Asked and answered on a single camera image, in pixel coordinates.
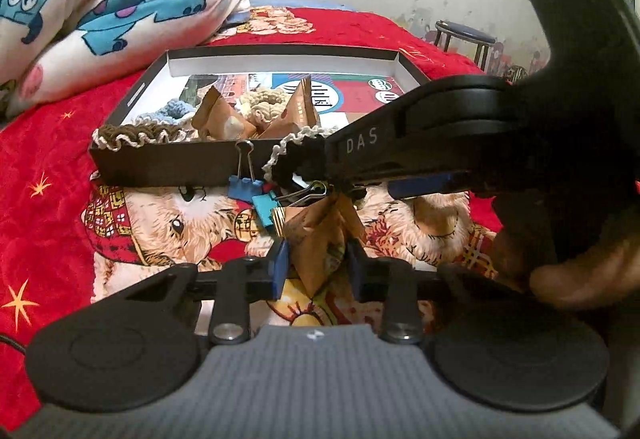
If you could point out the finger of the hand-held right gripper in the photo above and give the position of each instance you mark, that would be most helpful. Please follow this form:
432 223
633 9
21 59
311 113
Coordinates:
425 129
425 184

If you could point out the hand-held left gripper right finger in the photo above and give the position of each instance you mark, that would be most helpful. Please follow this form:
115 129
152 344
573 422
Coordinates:
356 269

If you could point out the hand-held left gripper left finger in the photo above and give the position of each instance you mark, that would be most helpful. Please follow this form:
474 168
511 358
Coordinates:
280 266

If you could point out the brown paper snack packet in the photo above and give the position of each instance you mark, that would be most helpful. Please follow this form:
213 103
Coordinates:
220 119
297 114
315 244

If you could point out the black scrunchie with white trim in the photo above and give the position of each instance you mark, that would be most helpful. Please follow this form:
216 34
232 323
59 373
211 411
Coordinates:
300 156

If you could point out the black shallow cardboard box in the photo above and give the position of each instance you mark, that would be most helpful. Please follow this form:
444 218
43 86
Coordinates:
165 164

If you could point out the cream scrunchie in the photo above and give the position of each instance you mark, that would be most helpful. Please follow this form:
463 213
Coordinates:
260 101

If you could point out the light blue scrunchie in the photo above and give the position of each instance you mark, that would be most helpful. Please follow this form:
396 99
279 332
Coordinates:
175 108

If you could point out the person's right hand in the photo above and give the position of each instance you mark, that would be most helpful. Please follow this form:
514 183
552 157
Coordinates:
585 279

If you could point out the gold striped binder clip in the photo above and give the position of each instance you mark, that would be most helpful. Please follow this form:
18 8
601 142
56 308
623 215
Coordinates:
277 222

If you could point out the teal binder clip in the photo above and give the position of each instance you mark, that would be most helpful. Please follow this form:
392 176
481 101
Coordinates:
265 214

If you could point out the brown paper packets in box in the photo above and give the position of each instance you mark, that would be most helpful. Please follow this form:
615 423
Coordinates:
360 94

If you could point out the brown patterned ball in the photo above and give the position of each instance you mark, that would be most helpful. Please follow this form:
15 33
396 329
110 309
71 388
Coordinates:
515 73

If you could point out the blue binder clip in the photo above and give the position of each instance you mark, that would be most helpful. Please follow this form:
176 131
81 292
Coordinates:
245 186

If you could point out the round black metal stool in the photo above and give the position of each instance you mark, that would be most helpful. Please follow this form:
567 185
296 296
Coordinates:
465 31

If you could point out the brown scrunchie with white trim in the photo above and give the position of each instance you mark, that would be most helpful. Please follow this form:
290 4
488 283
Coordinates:
140 134

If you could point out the red bear printed blanket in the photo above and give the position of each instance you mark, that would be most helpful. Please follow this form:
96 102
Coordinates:
50 159

